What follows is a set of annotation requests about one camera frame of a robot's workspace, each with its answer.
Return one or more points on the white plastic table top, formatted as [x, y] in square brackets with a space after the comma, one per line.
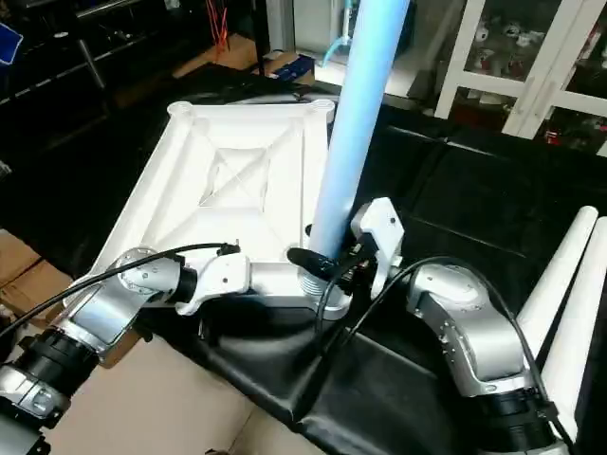
[237, 171]

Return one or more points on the white plastic table leg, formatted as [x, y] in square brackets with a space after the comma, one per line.
[560, 265]
[356, 123]
[579, 341]

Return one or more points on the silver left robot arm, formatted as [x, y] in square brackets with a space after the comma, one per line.
[95, 322]

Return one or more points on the black work mat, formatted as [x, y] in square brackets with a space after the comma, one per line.
[455, 218]

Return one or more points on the small blue box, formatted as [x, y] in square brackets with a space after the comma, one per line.
[292, 68]

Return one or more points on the light blue hanger hook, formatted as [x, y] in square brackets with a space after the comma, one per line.
[337, 47]

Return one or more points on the cardboard box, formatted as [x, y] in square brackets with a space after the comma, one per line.
[218, 59]

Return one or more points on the white drawer cabinet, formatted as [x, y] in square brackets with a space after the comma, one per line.
[531, 66]

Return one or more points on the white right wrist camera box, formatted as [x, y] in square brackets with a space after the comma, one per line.
[379, 232]

